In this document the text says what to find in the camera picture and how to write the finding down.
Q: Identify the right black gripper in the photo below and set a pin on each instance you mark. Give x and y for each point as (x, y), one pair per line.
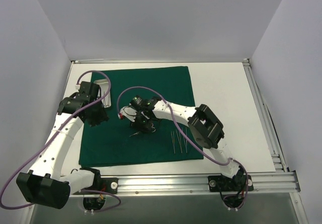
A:
(142, 125)

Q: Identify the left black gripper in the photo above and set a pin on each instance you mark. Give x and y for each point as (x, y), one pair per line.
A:
(98, 116)

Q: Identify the metal instrument tray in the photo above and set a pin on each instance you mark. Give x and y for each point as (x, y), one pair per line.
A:
(104, 86)

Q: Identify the silver tweezers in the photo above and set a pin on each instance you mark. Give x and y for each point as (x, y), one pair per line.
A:
(173, 141)
(179, 140)

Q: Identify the green surgical cloth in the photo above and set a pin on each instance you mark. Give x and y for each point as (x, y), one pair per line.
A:
(110, 144)

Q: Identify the silver forceps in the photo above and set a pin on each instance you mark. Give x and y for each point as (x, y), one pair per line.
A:
(184, 139)

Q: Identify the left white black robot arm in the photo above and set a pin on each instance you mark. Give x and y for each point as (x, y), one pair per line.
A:
(43, 183)

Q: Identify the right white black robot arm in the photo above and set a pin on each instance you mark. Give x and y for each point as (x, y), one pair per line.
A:
(199, 126)

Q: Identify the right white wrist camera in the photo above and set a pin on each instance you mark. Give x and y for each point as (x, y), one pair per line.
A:
(123, 114)

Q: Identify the back aluminium rail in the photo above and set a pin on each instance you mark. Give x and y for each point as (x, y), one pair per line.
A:
(90, 61)

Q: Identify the aluminium rail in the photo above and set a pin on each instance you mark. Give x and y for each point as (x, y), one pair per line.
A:
(90, 61)
(266, 121)
(197, 184)

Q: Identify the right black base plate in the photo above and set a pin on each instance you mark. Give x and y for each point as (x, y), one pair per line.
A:
(217, 183)

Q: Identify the right aluminium rail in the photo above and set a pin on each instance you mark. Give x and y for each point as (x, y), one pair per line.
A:
(266, 121)

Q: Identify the front aluminium rail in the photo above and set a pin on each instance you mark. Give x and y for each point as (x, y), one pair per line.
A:
(197, 184)

